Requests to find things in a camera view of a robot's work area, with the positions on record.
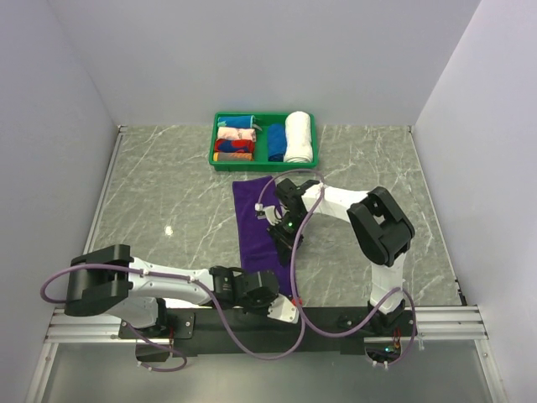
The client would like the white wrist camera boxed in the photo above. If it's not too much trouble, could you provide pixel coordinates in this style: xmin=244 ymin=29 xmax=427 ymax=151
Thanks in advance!
xmin=254 ymin=203 xmax=283 ymax=226
xmin=267 ymin=295 xmax=300 ymax=324

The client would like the teal blue rolled towel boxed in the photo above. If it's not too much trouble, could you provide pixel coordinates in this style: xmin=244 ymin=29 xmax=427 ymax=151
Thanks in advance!
xmin=216 ymin=114 xmax=256 ymax=129

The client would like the black base bar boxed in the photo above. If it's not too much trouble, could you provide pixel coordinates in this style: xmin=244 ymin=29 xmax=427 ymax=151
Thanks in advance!
xmin=139 ymin=306 xmax=413 ymax=357

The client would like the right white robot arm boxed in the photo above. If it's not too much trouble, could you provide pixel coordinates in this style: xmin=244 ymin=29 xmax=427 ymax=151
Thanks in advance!
xmin=254 ymin=179 xmax=415 ymax=335

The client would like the pink rolled towel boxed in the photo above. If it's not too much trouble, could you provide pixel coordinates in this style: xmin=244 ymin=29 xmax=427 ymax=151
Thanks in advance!
xmin=216 ymin=127 xmax=257 ymax=142

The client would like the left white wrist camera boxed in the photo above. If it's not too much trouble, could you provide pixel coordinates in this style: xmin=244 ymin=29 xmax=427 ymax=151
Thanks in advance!
xmin=267 ymin=295 xmax=300 ymax=324

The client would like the aluminium front rail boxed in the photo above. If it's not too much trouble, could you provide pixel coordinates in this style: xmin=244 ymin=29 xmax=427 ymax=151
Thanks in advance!
xmin=44 ymin=306 xmax=488 ymax=344

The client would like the red blue rolled towel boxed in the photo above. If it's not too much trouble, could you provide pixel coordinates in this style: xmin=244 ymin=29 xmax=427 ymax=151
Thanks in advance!
xmin=214 ymin=139 xmax=255 ymax=154

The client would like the white rolled towel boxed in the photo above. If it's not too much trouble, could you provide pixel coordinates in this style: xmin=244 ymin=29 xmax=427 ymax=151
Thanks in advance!
xmin=284 ymin=111 xmax=313 ymax=163

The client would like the purple towel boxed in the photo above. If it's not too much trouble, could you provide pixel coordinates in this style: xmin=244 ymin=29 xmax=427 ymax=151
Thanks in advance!
xmin=232 ymin=176 xmax=292 ymax=296

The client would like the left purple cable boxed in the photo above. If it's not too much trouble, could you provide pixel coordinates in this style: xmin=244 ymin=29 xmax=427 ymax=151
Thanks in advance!
xmin=39 ymin=266 xmax=307 ymax=374

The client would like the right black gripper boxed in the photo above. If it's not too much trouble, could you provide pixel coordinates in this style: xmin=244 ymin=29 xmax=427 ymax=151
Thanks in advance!
xmin=267 ymin=212 xmax=311 ymax=265

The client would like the green plastic tray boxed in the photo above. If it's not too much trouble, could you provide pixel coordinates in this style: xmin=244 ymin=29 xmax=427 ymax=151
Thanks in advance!
xmin=208 ymin=112 xmax=319 ymax=173

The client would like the orange grey rolled towel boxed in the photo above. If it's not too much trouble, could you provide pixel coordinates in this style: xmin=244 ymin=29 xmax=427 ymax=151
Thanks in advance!
xmin=213 ymin=152 xmax=254 ymax=162

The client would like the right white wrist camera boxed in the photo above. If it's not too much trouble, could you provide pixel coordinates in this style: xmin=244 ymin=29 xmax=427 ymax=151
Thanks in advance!
xmin=254 ymin=203 xmax=283 ymax=226

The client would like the aluminium side rail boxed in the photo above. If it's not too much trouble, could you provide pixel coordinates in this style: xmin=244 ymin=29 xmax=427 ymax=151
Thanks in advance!
xmin=69 ymin=123 xmax=127 ymax=310
xmin=408 ymin=125 xmax=468 ymax=306

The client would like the purple cable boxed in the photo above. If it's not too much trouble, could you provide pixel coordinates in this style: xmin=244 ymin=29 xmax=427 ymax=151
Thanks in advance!
xmin=255 ymin=169 xmax=419 ymax=367
xmin=39 ymin=266 xmax=307 ymax=374

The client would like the right aluminium side rail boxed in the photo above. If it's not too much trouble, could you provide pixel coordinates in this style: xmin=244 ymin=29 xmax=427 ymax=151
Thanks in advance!
xmin=408 ymin=125 xmax=468 ymax=306

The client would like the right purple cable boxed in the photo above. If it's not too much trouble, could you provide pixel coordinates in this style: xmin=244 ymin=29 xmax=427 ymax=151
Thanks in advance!
xmin=255 ymin=169 xmax=419 ymax=367

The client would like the left aluminium side rail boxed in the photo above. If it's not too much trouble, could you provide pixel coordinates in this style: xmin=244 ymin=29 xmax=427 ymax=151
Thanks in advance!
xmin=69 ymin=123 xmax=127 ymax=310

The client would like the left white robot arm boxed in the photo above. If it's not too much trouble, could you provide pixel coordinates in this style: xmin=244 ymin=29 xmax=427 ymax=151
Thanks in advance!
xmin=65 ymin=244 xmax=283 ymax=338

